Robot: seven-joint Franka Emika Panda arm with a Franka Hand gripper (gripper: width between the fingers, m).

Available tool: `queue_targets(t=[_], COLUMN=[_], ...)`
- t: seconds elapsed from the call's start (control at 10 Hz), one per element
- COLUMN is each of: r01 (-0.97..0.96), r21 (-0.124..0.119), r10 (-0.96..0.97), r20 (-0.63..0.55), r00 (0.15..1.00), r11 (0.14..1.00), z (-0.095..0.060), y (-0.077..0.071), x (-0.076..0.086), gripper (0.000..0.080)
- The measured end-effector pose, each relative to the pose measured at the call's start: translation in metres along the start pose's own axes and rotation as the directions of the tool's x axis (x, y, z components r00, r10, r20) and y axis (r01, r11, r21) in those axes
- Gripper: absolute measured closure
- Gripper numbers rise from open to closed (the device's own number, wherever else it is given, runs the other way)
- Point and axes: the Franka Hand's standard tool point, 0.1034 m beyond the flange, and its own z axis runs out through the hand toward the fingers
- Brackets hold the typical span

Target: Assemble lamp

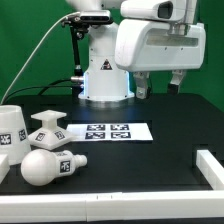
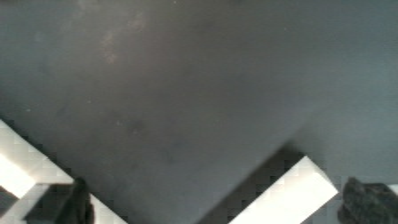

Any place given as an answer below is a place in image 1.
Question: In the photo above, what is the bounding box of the white right wall rail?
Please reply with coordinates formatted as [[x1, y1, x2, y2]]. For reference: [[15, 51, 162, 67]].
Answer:
[[196, 150, 224, 190]]

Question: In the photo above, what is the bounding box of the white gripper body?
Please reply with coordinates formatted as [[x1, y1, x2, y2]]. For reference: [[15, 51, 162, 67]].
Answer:
[[115, 19, 206, 72]]

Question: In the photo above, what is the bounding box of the white camera cable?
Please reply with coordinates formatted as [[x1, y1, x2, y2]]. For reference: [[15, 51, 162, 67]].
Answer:
[[0, 11, 81, 106]]

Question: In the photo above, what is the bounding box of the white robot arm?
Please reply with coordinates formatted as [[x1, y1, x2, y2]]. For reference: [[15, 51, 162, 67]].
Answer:
[[65, 0, 206, 103]]

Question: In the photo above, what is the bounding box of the white lamp base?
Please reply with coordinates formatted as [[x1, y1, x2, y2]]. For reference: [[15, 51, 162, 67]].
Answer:
[[28, 110, 74, 150]]

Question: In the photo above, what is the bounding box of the white left wall block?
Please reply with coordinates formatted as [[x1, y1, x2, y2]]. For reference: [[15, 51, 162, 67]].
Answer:
[[0, 154, 10, 184]]

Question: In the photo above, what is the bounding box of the white front wall rail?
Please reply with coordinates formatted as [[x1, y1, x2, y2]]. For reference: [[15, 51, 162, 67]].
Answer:
[[0, 190, 224, 223]]

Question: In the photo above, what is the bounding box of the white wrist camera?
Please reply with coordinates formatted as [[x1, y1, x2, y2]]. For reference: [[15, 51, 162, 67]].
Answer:
[[120, 0, 197, 24]]

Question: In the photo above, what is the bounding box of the white lamp shade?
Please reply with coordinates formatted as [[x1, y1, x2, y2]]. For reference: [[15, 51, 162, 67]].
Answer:
[[0, 105, 31, 165]]

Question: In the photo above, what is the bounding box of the black cable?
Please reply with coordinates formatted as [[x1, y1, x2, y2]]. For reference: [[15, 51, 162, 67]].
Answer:
[[3, 78, 84, 104]]

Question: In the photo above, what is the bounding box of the grey camera on stand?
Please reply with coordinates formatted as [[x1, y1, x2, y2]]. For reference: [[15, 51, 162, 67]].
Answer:
[[80, 10, 111, 22]]

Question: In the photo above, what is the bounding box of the white wall rail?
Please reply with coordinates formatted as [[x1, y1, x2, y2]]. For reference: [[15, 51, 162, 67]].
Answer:
[[0, 190, 224, 223], [196, 150, 224, 190]]

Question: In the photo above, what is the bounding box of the white lamp bulb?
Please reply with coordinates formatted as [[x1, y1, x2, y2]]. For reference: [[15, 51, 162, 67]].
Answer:
[[21, 149, 87, 186]]

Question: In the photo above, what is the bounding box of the white marker sheet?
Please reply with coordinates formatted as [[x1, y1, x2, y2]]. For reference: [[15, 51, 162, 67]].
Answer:
[[67, 123, 153, 142]]

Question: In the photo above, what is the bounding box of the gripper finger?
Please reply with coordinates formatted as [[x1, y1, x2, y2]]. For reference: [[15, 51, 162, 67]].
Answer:
[[133, 72, 149, 99], [167, 70, 186, 94]]

